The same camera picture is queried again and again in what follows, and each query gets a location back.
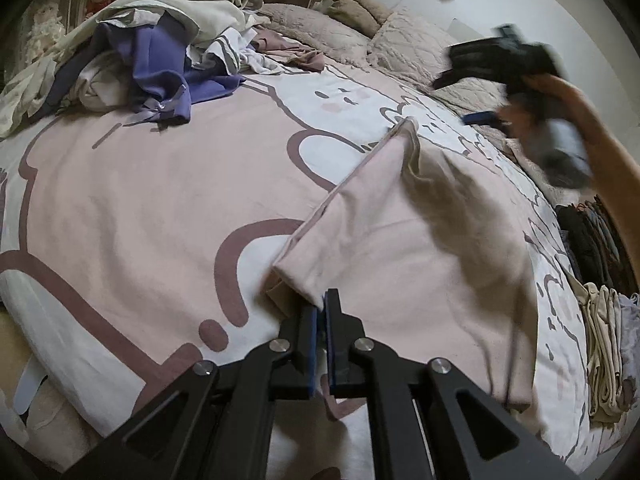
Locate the beige folded clothes stack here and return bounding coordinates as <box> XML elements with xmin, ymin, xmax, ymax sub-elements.
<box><xmin>568</xmin><ymin>276</ymin><xmax>626</xmax><ymax>424</ymax></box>

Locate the lavender folded garment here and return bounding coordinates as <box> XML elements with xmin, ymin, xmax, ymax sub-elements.
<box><xmin>618</xmin><ymin>292</ymin><xmax>640</xmax><ymax>408</ymax></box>

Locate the purple garment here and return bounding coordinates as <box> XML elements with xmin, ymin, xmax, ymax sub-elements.
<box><xmin>93</xmin><ymin>14</ymin><xmax>244</xmax><ymax>125</ymax></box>

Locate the folded beige blanket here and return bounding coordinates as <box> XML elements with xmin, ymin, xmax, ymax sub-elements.
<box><xmin>312</xmin><ymin>0</ymin><xmax>393</xmax><ymax>38</ymax></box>

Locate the person right forearm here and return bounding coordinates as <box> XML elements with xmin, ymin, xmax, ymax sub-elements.
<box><xmin>570</xmin><ymin>87</ymin><xmax>639</xmax><ymax>275</ymax></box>

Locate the large knitted beige pillow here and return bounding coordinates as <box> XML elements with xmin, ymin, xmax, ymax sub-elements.
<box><xmin>367</xmin><ymin>9</ymin><xmax>503</xmax><ymax>115</ymax></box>

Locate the person right hand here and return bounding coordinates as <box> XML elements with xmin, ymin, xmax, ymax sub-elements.
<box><xmin>497</xmin><ymin>74</ymin><xmax>582</xmax><ymax>139</ymax></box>

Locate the bear print bed sheet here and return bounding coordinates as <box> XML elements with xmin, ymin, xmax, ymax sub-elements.
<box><xmin>0</xmin><ymin>56</ymin><xmax>626</xmax><ymax>480</ymax></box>

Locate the pink brown garment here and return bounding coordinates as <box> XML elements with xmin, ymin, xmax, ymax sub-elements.
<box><xmin>266</xmin><ymin>118</ymin><xmax>538</xmax><ymax>411</ymax></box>

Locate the dark folded clothes stack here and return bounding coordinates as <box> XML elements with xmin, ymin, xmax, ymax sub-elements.
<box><xmin>555</xmin><ymin>196</ymin><xmax>639</xmax><ymax>297</ymax></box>

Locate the cream white garment pile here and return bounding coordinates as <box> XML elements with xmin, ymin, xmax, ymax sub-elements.
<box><xmin>0</xmin><ymin>0</ymin><xmax>262</xmax><ymax>139</ymax></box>

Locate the grey quilted pillow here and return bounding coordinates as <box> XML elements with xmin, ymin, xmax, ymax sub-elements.
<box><xmin>258</xmin><ymin>3</ymin><xmax>369</xmax><ymax>70</ymax></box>

